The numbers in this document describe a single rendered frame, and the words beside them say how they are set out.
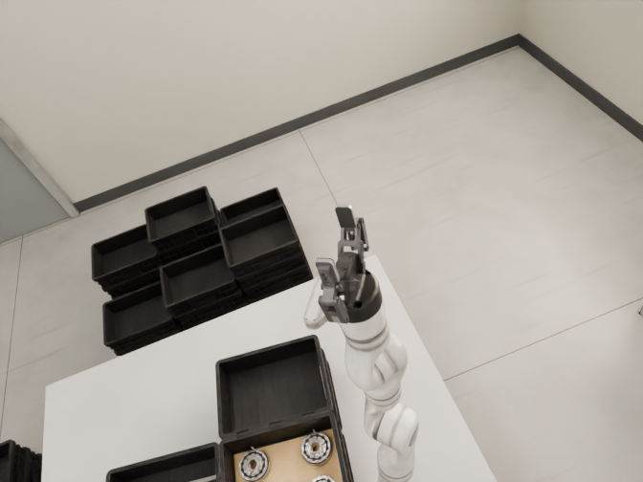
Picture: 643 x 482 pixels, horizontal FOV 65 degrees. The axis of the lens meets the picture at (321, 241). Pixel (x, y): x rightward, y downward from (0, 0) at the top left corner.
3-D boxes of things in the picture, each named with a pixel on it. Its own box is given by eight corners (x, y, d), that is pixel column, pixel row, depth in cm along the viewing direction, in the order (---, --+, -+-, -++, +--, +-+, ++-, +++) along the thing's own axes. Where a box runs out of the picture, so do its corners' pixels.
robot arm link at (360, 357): (322, 328, 77) (366, 295, 79) (343, 377, 88) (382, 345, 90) (350, 358, 72) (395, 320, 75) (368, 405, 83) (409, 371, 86)
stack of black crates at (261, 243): (303, 251, 316) (284, 203, 282) (318, 287, 297) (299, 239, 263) (243, 274, 314) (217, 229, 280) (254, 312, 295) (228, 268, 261)
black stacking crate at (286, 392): (322, 348, 196) (317, 334, 188) (339, 422, 177) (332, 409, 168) (226, 374, 198) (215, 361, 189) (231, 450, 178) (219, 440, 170)
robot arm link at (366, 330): (299, 322, 72) (311, 344, 77) (375, 330, 68) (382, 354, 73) (317, 273, 78) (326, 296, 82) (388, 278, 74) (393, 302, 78)
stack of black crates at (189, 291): (243, 274, 314) (224, 241, 288) (254, 313, 295) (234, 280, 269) (183, 298, 312) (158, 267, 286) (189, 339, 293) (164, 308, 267)
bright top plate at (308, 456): (328, 429, 171) (328, 428, 171) (332, 460, 165) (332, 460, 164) (299, 435, 172) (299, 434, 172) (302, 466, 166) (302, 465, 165)
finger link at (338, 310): (350, 317, 66) (340, 291, 62) (346, 329, 65) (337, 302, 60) (331, 316, 67) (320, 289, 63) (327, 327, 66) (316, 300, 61)
